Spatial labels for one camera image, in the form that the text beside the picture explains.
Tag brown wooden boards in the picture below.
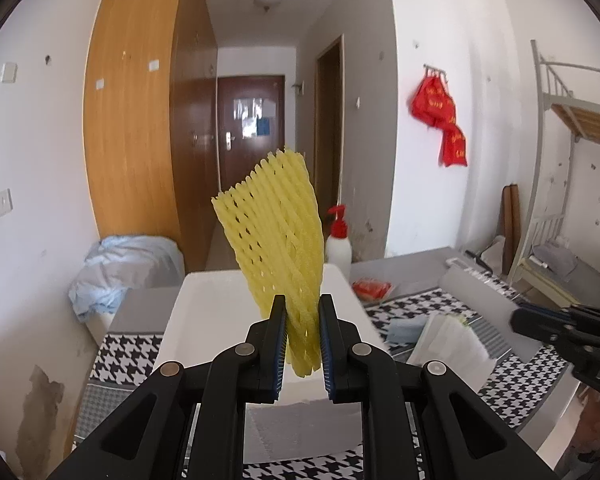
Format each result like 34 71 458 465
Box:
500 185 523 273

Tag white plastic bag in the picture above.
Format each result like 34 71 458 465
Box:
480 237 506 272

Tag person's right forearm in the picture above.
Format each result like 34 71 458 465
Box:
577 396 600 463

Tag red snack packet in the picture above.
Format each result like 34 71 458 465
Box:
352 277 393 302

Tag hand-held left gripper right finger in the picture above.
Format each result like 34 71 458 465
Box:
319 294 556 480

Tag cream metal bunk bed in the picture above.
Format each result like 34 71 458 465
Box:
510 40 600 306

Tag dark brown door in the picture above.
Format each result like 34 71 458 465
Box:
216 75 286 191

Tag red cloth bag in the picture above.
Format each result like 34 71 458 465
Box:
439 124 468 168
408 74 456 130

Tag grey cloth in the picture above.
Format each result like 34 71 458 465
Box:
532 242 579 281

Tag white foam box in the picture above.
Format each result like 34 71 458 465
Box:
159 265 391 466

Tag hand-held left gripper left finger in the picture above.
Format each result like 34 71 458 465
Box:
45 294 287 480

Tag white foam fruit net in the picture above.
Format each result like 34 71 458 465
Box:
407 311 496 393

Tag light blue cloth bundle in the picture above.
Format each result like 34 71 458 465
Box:
69 234 185 323

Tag blue face mask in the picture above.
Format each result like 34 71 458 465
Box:
385 316 431 345

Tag paper notices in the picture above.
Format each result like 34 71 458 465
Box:
234 97 272 137

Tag white lotion pump bottle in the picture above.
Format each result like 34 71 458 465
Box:
325 204 352 281

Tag wooden side door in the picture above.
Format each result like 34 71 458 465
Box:
315 35 345 211

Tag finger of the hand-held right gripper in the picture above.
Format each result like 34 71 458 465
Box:
519 301 588 319
510 308 581 345

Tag houndstooth tablecloth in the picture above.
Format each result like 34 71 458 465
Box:
74 246 581 480

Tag wooden wardrobe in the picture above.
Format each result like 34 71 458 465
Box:
82 0 218 273

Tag yellow foam fruit net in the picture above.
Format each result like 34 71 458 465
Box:
211 146 327 380

